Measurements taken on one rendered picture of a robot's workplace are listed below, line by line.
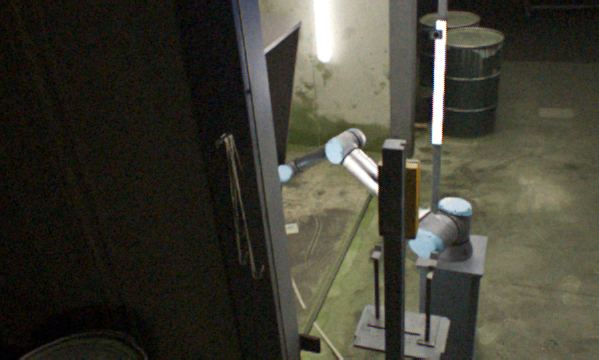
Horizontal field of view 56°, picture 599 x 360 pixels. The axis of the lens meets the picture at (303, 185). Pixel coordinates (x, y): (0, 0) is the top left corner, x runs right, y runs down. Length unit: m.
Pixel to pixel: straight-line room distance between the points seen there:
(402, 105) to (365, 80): 0.37
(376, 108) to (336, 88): 0.38
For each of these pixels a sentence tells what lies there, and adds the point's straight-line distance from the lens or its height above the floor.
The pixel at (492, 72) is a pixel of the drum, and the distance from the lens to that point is 5.23.
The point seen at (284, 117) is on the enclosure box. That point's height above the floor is 1.08.
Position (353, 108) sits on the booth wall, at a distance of 4.90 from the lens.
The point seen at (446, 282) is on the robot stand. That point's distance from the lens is 2.82.
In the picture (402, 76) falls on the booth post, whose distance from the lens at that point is 4.70.
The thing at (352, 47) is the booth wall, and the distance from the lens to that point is 4.72.
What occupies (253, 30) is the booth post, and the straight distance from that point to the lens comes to 1.81.
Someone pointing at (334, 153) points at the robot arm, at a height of 1.12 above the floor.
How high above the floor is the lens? 2.35
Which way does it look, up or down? 30 degrees down
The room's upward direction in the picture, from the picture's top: 5 degrees counter-clockwise
